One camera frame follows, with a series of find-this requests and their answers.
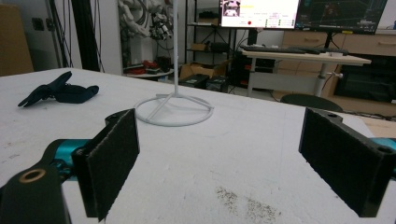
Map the white ring-base stand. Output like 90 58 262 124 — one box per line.
134 0 215 128

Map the dark blue cloth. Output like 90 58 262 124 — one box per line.
17 70 100 108

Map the black keyboard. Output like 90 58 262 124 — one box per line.
241 45 349 56

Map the black round chair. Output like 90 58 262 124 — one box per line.
279 93 344 113

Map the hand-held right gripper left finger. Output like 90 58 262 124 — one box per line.
71 107 140 222

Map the light wooden cabinet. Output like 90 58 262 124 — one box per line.
281 29 396 117

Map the monitor with white screen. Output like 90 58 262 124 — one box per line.
219 0 301 30

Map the brown wooden panel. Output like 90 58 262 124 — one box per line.
0 3 35 77

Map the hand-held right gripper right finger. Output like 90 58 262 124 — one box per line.
298 106 396 218

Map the black box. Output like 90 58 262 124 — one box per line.
187 74 210 90
205 75 230 93

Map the light wooden desk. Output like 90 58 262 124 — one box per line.
241 49 373 98

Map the open cardboard box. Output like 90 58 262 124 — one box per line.
179 60 231 79

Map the small round white table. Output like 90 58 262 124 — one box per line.
123 68 175 82

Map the monitor with dark screen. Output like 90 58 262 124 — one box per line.
294 0 389 35

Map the black upright post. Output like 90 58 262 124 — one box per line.
71 0 101 73

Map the black metal shelf rack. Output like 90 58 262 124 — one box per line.
184 0 238 67

